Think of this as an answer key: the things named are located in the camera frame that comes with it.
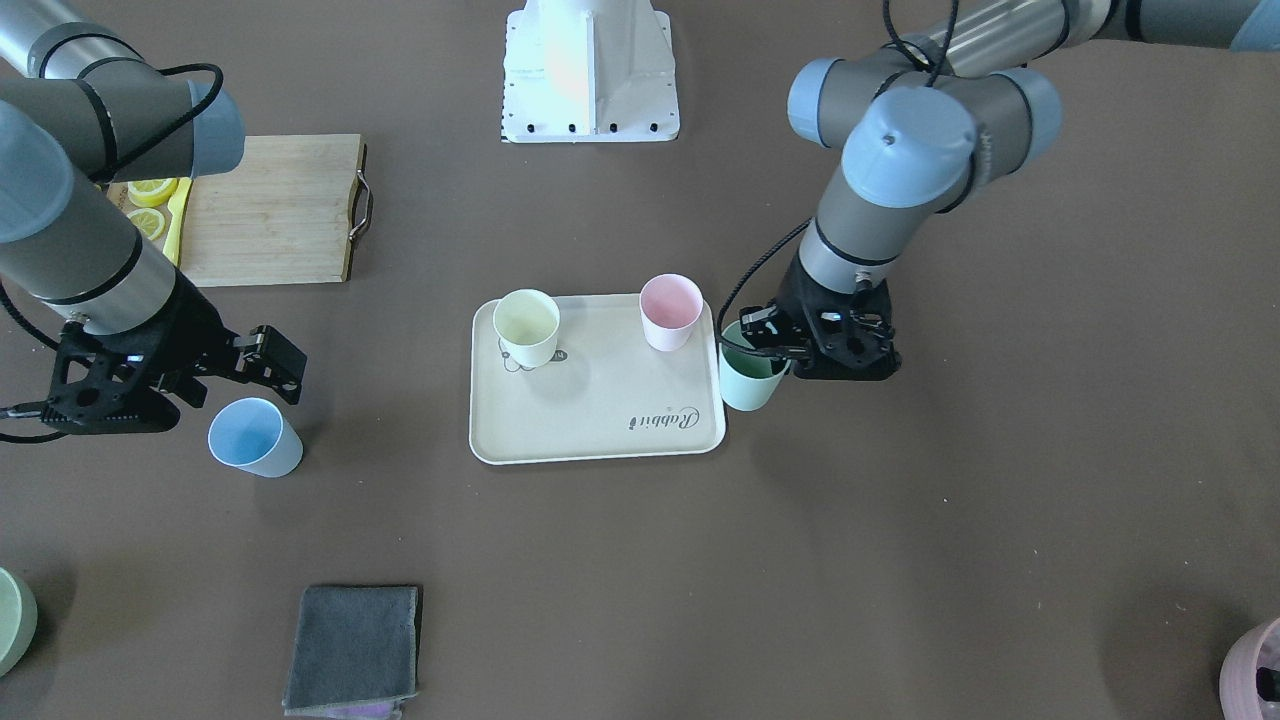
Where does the pink cup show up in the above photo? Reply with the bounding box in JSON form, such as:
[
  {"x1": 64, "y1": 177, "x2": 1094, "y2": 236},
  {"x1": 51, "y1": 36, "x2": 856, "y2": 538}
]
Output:
[{"x1": 639, "y1": 273, "x2": 704, "y2": 352}]

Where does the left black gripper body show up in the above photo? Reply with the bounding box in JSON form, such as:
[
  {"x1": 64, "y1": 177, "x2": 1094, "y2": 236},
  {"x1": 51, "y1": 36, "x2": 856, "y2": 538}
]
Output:
[{"x1": 742, "y1": 258, "x2": 901, "y2": 380}]

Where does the mint green bowl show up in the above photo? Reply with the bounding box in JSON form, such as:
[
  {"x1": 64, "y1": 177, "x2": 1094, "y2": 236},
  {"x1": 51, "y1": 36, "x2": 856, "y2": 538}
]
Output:
[{"x1": 1, "y1": 568, "x2": 38, "y2": 676}]

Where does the lemon half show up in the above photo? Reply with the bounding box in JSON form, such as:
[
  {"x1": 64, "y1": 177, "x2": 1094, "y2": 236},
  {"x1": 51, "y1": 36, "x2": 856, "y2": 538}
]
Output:
[
  {"x1": 125, "y1": 208, "x2": 168, "y2": 242},
  {"x1": 125, "y1": 178, "x2": 179, "y2": 209}
]

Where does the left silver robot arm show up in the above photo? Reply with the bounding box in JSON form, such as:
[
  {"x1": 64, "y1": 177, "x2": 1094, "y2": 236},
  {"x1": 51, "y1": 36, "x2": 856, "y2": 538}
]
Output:
[{"x1": 718, "y1": 1, "x2": 1277, "y2": 380}]

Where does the yellow plastic knife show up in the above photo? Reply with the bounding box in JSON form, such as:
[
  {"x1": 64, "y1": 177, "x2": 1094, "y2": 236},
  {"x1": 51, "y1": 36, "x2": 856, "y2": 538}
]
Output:
[{"x1": 161, "y1": 177, "x2": 193, "y2": 266}]

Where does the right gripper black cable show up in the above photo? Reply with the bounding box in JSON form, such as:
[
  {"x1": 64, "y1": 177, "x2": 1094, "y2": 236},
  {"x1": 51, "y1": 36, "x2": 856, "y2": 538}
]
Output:
[{"x1": 0, "y1": 281, "x2": 61, "y2": 445}]

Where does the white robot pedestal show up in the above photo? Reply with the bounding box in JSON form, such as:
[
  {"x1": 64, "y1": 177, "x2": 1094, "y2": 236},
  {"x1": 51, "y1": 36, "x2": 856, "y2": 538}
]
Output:
[{"x1": 500, "y1": 1, "x2": 681, "y2": 143}]

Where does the grey folded cloth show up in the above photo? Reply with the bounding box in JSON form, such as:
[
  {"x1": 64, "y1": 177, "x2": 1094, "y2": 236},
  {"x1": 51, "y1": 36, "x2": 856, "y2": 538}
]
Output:
[{"x1": 282, "y1": 585, "x2": 419, "y2": 719}]

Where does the cream yellow cup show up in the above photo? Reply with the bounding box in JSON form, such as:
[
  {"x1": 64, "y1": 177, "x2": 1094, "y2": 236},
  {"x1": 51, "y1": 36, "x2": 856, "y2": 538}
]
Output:
[{"x1": 493, "y1": 290, "x2": 561, "y2": 369}]

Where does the pink mixing bowl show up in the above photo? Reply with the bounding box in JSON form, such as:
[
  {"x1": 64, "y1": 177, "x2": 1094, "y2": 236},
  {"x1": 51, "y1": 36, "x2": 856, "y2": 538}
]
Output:
[{"x1": 1219, "y1": 619, "x2": 1279, "y2": 719}]

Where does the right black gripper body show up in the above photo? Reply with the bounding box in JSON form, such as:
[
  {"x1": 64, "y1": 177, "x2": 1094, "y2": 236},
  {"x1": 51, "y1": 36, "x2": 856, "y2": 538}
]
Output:
[{"x1": 40, "y1": 275, "x2": 250, "y2": 436}]

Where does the cream rectangular tray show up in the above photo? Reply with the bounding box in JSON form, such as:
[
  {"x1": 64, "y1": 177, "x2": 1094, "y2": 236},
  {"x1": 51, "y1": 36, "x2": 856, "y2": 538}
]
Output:
[{"x1": 468, "y1": 293, "x2": 726, "y2": 465}]

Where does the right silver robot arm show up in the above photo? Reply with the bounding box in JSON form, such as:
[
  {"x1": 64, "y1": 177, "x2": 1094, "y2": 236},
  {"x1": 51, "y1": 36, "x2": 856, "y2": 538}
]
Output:
[{"x1": 1, "y1": 1, "x2": 306, "y2": 445}]

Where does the blue cup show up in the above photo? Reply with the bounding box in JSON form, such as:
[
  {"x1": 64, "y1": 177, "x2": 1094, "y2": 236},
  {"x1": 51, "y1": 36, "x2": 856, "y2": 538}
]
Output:
[{"x1": 207, "y1": 398, "x2": 305, "y2": 478}]

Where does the green cup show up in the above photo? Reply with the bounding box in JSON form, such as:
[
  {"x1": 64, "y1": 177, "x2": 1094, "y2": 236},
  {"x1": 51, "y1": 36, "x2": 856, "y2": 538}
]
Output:
[{"x1": 719, "y1": 322, "x2": 790, "y2": 411}]

